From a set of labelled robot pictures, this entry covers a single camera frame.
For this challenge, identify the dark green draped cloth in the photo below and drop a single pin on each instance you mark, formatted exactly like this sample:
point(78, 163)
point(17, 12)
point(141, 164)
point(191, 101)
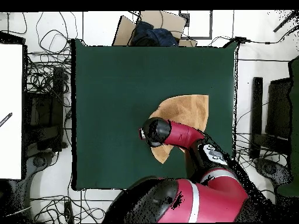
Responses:
point(294, 116)

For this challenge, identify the dark blue clothing pile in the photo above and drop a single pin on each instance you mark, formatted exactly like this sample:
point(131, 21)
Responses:
point(154, 35)

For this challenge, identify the dark green table cloth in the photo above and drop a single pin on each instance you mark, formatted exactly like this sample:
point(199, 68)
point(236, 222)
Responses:
point(112, 93)

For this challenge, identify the black power strip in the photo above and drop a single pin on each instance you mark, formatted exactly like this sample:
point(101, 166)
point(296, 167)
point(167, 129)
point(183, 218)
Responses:
point(68, 211)

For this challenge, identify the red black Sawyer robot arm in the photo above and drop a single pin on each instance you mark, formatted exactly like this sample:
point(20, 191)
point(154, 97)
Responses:
point(210, 198)

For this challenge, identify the white desk top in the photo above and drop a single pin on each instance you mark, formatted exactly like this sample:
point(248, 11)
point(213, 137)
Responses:
point(10, 105)

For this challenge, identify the office chair base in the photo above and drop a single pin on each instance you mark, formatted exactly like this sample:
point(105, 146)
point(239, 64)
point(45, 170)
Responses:
point(38, 161)
point(271, 169)

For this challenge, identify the tan terry towel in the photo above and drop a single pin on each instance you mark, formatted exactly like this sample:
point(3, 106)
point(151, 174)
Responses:
point(186, 107)

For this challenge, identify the open cardboard box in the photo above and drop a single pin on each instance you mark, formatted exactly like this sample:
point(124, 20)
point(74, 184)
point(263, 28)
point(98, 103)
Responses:
point(168, 22)

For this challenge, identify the black tripod leg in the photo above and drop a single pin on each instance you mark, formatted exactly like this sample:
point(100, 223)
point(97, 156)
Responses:
point(283, 23)

